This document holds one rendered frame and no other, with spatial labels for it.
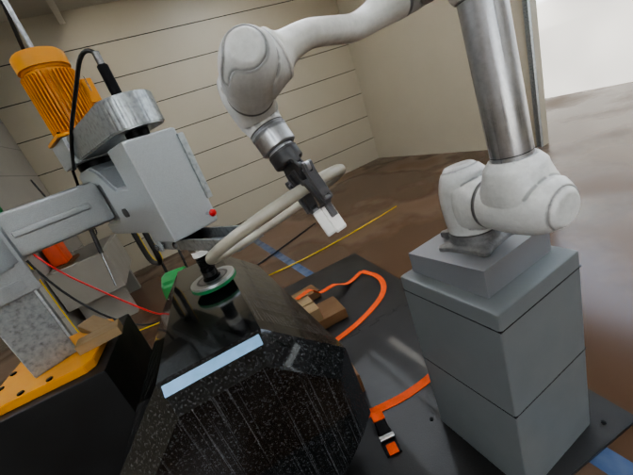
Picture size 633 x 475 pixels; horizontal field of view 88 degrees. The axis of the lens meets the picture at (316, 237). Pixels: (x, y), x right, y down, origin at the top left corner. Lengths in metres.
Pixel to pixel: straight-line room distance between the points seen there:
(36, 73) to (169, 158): 0.88
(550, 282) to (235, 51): 1.04
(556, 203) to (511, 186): 0.10
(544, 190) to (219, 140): 6.08
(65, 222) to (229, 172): 4.83
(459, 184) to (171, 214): 1.06
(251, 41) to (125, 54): 6.15
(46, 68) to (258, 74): 1.63
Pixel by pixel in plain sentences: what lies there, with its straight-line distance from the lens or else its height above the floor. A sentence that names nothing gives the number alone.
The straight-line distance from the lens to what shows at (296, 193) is 0.76.
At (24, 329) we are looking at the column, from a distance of 2.07.
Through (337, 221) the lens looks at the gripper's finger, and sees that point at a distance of 0.76.
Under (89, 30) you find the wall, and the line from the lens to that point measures 6.85.
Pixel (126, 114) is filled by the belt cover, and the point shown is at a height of 1.67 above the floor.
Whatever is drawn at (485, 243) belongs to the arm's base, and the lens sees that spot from 1.14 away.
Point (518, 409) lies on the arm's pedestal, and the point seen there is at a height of 0.43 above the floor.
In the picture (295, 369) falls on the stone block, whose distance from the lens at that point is 1.18.
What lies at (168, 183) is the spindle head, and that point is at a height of 1.40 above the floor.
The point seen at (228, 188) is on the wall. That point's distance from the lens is 6.61.
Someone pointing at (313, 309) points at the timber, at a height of 0.20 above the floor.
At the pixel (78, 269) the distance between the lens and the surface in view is 4.43.
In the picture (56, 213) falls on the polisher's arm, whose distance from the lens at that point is 2.03.
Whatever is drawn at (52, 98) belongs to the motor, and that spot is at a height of 1.93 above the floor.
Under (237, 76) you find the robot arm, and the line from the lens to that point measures 0.63.
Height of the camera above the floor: 1.45
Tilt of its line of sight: 20 degrees down
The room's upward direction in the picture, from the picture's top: 20 degrees counter-clockwise
